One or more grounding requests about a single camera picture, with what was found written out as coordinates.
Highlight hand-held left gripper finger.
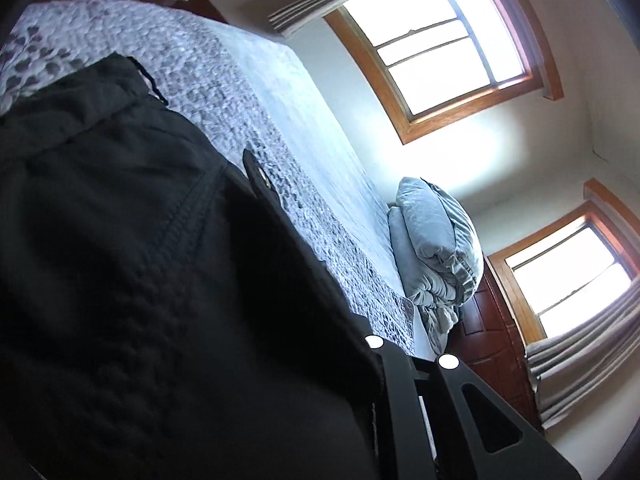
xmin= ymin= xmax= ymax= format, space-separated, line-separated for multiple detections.
xmin=366 ymin=334 xmax=583 ymax=480

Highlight black quilted pants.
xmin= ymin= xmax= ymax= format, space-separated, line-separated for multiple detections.
xmin=0 ymin=52 xmax=386 ymax=480

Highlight dark wooden headboard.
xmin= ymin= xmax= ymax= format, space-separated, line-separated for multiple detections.
xmin=457 ymin=255 xmax=546 ymax=433

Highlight grey folded duvet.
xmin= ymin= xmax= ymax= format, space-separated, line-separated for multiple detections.
xmin=387 ymin=176 xmax=485 ymax=356

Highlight bed with quilted cover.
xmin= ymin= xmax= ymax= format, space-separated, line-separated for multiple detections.
xmin=0 ymin=0 xmax=436 ymax=361

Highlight large wooden framed window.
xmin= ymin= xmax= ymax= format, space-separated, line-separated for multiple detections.
xmin=295 ymin=0 xmax=565 ymax=147

